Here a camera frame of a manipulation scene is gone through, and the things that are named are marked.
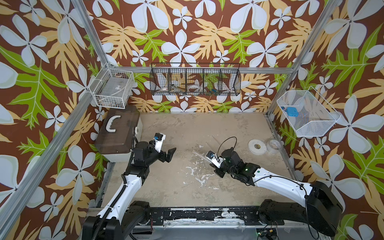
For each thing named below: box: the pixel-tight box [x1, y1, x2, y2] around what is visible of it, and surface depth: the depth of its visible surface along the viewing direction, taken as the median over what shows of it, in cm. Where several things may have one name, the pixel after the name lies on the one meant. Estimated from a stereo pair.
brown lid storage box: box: [94, 105, 143, 163], surface depth 89 cm
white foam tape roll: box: [248, 139, 267, 155], surface depth 102 cm
